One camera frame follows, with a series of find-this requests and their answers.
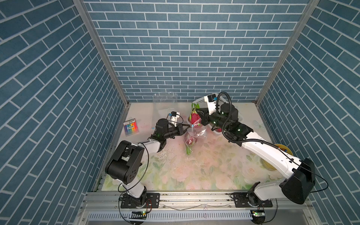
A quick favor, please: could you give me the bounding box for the white plastic basket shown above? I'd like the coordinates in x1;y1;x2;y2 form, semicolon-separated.
192;93;228;108

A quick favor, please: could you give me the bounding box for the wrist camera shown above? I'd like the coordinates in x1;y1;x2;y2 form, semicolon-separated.
204;94;217;115
166;111;181;127

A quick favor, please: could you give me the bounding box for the zip-top bag with label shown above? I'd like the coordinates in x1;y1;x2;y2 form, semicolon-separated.
152;92;178;129

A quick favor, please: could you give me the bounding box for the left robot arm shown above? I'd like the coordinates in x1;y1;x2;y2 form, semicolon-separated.
105;119;191;200

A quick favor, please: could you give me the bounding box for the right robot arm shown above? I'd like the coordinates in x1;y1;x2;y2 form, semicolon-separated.
196;103;316;207

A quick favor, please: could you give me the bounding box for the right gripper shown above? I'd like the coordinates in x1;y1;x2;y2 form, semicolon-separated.
196;108;229;134

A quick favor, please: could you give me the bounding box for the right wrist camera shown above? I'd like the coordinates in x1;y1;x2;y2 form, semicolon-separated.
204;94;217;115

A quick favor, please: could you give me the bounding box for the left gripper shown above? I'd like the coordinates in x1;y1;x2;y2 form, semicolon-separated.
162;125;190;141

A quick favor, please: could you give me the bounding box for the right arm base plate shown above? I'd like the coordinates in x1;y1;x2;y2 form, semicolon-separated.
230;192;273;208

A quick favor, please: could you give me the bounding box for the dragon fruit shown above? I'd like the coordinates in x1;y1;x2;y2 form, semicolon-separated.
188;103;200;124
184;132;197;156

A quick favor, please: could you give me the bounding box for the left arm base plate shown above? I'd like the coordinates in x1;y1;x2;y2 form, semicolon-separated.
120;193;160;209

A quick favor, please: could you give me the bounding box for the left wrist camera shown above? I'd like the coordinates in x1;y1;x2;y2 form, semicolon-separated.
166;111;181;127

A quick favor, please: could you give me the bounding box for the yellow cup of markers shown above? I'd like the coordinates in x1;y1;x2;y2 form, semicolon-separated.
261;143;294;171

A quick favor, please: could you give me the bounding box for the rainbow colour card pack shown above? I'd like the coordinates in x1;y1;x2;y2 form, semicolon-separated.
123;119;139;136

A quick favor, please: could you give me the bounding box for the aluminium front rail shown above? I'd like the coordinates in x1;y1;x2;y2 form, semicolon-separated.
75;191;321;225

